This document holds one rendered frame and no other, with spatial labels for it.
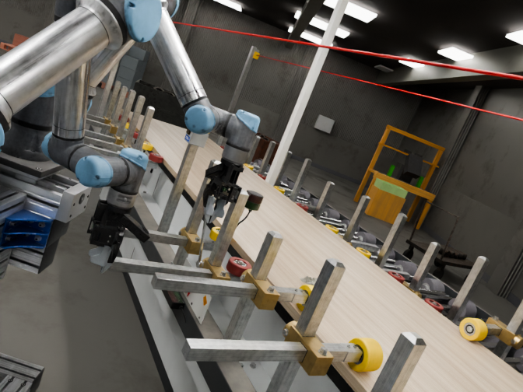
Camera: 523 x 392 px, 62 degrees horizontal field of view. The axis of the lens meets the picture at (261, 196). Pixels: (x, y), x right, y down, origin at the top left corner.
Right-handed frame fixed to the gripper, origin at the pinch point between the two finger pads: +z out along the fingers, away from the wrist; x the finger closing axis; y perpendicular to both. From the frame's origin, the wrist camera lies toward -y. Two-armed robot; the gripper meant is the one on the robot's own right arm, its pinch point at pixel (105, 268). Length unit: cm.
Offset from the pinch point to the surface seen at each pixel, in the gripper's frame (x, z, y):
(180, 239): -23.5, -2.4, -29.8
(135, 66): -1124, -4, -246
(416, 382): 56, -7, -71
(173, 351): -42, 61, -55
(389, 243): -30, -17, -143
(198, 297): -1.7, 7.5, -32.9
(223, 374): 28.7, 12.6, -31.7
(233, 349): 52, -13, -14
